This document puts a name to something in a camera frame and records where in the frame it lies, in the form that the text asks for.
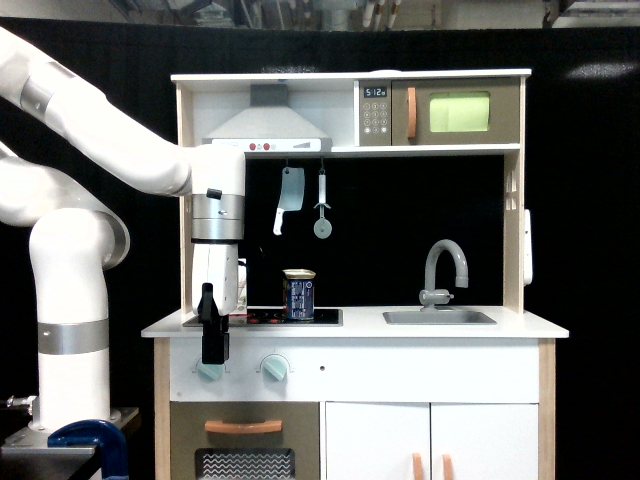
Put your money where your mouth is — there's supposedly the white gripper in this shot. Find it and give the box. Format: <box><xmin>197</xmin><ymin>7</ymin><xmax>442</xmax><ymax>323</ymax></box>
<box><xmin>191</xmin><ymin>243</ymin><xmax>238</xmax><ymax>365</ymax></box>

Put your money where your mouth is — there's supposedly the blue spam can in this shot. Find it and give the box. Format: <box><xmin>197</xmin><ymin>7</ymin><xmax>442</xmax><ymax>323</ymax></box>
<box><xmin>283</xmin><ymin>269</ymin><xmax>316</xmax><ymax>321</ymax></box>

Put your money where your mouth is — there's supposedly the grey toy sink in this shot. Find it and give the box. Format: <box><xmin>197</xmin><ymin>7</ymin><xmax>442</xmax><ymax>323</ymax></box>
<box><xmin>383</xmin><ymin>309</ymin><xmax>496</xmax><ymax>325</ymax></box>

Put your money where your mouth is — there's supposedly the small white carton box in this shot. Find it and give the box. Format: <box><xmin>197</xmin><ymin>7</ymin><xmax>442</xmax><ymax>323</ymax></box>
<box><xmin>234</xmin><ymin>259</ymin><xmax>248</xmax><ymax>315</ymax></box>

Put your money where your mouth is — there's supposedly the black toy stovetop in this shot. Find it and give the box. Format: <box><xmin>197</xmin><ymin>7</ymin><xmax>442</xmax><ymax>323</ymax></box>
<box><xmin>182</xmin><ymin>307</ymin><xmax>345</xmax><ymax>328</ymax></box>

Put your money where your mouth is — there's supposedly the left mint stove knob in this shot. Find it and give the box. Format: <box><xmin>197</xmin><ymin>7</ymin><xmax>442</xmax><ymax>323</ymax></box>
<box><xmin>196</xmin><ymin>361</ymin><xmax>224</xmax><ymax>382</ymax></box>

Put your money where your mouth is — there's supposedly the mint stove knob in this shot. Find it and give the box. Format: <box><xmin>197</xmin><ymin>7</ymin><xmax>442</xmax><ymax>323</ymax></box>
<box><xmin>196</xmin><ymin>361</ymin><xmax>224</xmax><ymax>382</ymax></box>
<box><xmin>260</xmin><ymin>354</ymin><xmax>289</xmax><ymax>383</ymax></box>

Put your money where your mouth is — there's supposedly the right mint stove knob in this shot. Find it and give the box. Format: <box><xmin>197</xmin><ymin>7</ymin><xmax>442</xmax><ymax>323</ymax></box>
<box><xmin>260</xmin><ymin>354</ymin><xmax>289</xmax><ymax>383</ymax></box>

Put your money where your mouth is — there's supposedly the toy oven door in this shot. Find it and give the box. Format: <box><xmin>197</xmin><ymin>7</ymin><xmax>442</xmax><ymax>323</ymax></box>
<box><xmin>170</xmin><ymin>402</ymin><xmax>320</xmax><ymax>479</ymax></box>

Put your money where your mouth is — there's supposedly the toy pizza cutter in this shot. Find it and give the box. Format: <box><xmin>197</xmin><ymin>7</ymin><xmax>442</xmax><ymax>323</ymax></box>
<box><xmin>313</xmin><ymin>168</ymin><xmax>332</xmax><ymax>240</ymax></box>

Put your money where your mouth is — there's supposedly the toy cleaver knife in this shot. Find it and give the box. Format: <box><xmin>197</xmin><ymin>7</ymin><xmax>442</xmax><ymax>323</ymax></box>
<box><xmin>273</xmin><ymin>167</ymin><xmax>305</xmax><ymax>236</ymax></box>

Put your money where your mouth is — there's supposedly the blue clamp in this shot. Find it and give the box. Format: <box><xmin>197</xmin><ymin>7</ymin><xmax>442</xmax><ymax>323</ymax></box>
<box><xmin>47</xmin><ymin>419</ymin><xmax>129</xmax><ymax>480</ymax></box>

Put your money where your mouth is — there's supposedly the wooden toy kitchen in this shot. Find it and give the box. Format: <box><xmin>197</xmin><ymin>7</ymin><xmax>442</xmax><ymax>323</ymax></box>
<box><xmin>143</xmin><ymin>69</ymin><xmax>568</xmax><ymax>479</ymax></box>

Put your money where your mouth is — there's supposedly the left white cabinet door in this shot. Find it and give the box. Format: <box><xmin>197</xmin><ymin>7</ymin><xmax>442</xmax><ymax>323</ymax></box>
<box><xmin>325</xmin><ymin>402</ymin><xmax>431</xmax><ymax>479</ymax></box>

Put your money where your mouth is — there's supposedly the white cabinet door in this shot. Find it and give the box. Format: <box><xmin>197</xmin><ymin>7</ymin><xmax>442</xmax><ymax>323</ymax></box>
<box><xmin>325</xmin><ymin>402</ymin><xmax>431</xmax><ymax>479</ymax></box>
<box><xmin>431</xmin><ymin>404</ymin><xmax>538</xmax><ymax>479</ymax></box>

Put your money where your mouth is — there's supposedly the grey range hood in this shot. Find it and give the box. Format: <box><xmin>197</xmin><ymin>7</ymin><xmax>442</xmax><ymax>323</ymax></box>
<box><xmin>203</xmin><ymin>84</ymin><xmax>333</xmax><ymax>154</ymax></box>

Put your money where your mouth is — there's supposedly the grey toy faucet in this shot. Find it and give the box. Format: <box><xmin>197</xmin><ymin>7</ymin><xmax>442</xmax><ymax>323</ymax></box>
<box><xmin>418</xmin><ymin>239</ymin><xmax>470</xmax><ymax>312</ymax></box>

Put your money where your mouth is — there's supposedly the right white cabinet door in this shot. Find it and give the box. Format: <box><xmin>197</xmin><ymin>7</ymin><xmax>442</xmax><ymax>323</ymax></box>
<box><xmin>431</xmin><ymin>404</ymin><xmax>538</xmax><ymax>479</ymax></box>

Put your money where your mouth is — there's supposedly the toy microwave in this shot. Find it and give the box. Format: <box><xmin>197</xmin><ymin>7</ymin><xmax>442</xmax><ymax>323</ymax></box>
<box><xmin>358</xmin><ymin>78</ymin><xmax>520</xmax><ymax>147</ymax></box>

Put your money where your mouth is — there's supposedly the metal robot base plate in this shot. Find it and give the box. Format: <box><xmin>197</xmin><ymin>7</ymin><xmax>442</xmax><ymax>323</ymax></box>
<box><xmin>0</xmin><ymin>407</ymin><xmax>140</xmax><ymax>457</ymax></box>

